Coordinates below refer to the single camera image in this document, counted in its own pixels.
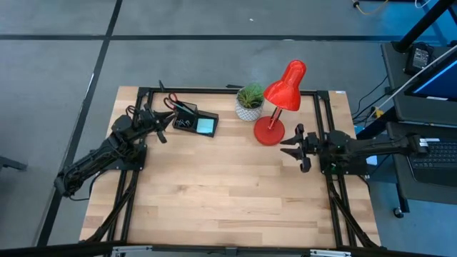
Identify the potted plant in patterned pot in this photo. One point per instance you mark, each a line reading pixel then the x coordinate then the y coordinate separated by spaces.
pixel 250 101

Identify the black camera rig beam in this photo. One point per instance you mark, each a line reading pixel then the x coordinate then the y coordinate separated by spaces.
pixel 178 248

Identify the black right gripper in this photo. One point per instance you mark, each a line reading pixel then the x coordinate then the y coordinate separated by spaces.
pixel 310 146

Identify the black mesh desk organizer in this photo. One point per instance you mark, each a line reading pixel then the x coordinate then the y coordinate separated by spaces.
pixel 193 132

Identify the black frame clamp lever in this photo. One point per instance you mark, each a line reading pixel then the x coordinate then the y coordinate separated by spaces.
pixel 161 86
pixel 233 86

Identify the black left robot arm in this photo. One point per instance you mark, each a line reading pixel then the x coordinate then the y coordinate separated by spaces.
pixel 107 153

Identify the computer monitor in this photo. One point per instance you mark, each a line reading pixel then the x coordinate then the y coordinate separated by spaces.
pixel 439 82

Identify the black diagonal stand post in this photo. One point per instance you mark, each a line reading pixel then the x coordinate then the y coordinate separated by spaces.
pixel 425 23

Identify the black aluminium table frame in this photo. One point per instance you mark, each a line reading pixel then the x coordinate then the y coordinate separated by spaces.
pixel 200 90

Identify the black keyboard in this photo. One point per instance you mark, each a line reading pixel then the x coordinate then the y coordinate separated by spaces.
pixel 439 160

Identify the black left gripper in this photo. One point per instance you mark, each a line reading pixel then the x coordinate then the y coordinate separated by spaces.
pixel 148 121

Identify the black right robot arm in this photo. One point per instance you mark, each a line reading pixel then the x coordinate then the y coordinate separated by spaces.
pixel 378 146

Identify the black caster wheel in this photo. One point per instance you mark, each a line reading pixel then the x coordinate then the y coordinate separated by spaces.
pixel 398 212

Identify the grey stand foot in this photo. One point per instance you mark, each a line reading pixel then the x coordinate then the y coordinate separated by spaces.
pixel 10 163

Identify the black power adapter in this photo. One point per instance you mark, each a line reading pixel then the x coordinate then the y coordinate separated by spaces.
pixel 419 58

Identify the light blue sticky note pad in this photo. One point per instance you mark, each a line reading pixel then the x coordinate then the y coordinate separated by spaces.
pixel 205 126

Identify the black side desk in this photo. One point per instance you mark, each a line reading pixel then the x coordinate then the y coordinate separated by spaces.
pixel 396 89

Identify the red desk lamp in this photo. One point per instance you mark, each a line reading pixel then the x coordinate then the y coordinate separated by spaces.
pixel 285 93

